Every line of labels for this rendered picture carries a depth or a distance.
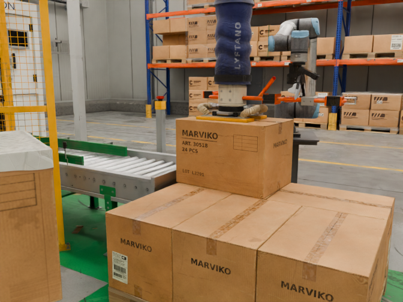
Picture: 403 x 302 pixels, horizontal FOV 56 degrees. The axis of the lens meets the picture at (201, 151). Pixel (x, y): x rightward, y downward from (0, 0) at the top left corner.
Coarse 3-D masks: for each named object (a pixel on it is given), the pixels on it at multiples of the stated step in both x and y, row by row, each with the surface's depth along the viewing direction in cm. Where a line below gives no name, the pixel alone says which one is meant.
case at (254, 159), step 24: (192, 120) 225; (216, 120) 222; (264, 120) 222; (288, 120) 224; (192, 144) 228; (216, 144) 217; (240, 144) 208; (264, 144) 200; (288, 144) 228; (192, 168) 230; (216, 168) 220; (240, 168) 211; (264, 168) 203; (288, 168) 232; (240, 192) 213; (264, 192) 207
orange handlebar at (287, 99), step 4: (212, 96) 234; (216, 96) 232; (244, 96) 223; (248, 96) 222; (252, 96) 220; (256, 96) 219; (260, 96) 218; (288, 96) 210; (292, 96) 210; (256, 100) 220; (260, 100) 218; (276, 100) 213; (280, 100) 212; (284, 100) 210; (288, 100) 209; (292, 100) 208; (296, 100) 207; (300, 100) 206; (316, 100) 201; (320, 100) 200; (344, 100) 195
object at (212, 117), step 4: (212, 112) 227; (196, 116) 229; (200, 116) 227; (204, 116) 227; (208, 116) 226; (212, 116) 224; (216, 116) 223; (220, 116) 222; (224, 116) 222; (228, 116) 222; (232, 116) 222; (236, 116) 219; (220, 120) 221; (224, 120) 219; (228, 120) 218; (232, 120) 216; (236, 120) 215; (240, 120) 214; (244, 120) 213; (248, 120) 213; (252, 120) 218
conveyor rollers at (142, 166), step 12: (84, 156) 314; (96, 156) 322; (108, 156) 322; (120, 156) 321; (108, 168) 274; (120, 168) 273; (132, 168) 281; (144, 168) 279; (156, 168) 277; (168, 168) 275
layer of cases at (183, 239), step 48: (192, 192) 218; (288, 192) 218; (336, 192) 218; (144, 240) 176; (192, 240) 161; (240, 240) 154; (288, 240) 154; (336, 240) 154; (384, 240) 172; (144, 288) 181; (192, 288) 165; (240, 288) 152; (288, 288) 141; (336, 288) 132
